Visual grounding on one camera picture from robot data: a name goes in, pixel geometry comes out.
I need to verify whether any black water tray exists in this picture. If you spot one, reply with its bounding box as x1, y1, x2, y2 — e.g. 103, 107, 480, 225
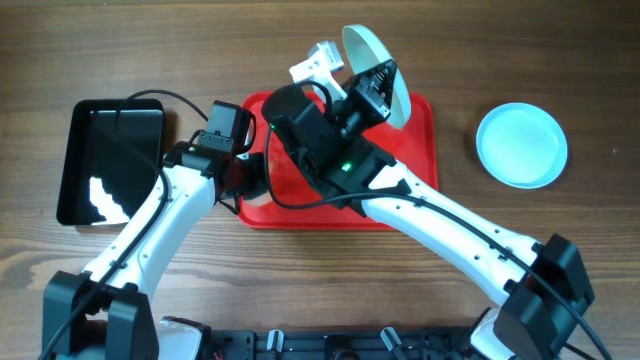
56, 99, 165, 226

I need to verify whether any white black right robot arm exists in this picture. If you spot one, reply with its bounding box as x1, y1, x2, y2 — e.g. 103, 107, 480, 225
262, 60, 595, 359

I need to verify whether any light blue plate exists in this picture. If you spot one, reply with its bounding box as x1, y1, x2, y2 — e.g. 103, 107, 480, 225
342, 24, 412, 129
475, 102, 569, 190

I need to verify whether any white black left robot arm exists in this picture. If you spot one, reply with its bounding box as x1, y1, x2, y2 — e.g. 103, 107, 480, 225
40, 101, 261, 359

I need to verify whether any red plastic tray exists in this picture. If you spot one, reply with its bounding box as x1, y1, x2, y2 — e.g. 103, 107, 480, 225
238, 93, 438, 231

